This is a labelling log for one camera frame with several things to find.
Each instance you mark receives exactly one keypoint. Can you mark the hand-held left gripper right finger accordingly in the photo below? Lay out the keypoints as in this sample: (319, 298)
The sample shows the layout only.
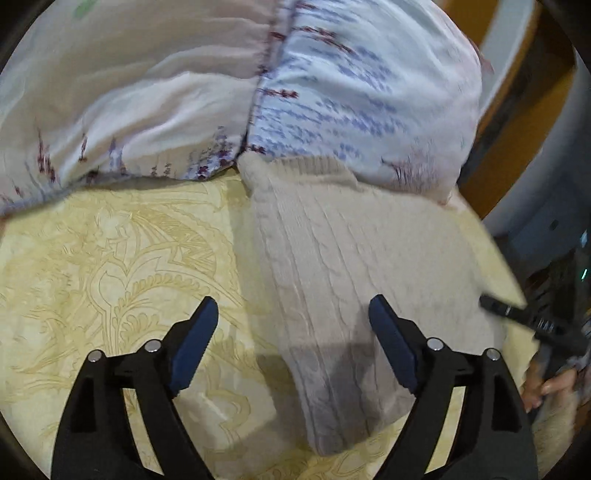
(392, 341)

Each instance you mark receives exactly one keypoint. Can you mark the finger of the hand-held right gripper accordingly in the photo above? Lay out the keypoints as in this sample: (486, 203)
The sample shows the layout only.
(531, 318)

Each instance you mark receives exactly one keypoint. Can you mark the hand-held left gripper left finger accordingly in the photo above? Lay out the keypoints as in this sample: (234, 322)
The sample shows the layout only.
(194, 341)

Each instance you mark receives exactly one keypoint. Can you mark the person's right hand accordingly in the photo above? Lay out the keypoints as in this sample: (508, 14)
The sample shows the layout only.
(554, 383)

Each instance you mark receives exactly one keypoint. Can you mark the yellow patterned bed sheet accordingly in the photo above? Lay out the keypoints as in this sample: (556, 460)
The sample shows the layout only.
(115, 258)

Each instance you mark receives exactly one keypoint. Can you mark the blue floral pillow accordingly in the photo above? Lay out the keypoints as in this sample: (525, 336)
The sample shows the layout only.
(364, 92)

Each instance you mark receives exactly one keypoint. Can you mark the pink floral pillow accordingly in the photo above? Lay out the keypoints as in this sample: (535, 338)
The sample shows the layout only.
(129, 83)

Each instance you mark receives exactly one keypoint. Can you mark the wooden bed frame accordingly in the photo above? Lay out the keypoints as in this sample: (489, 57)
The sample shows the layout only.
(503, 115)

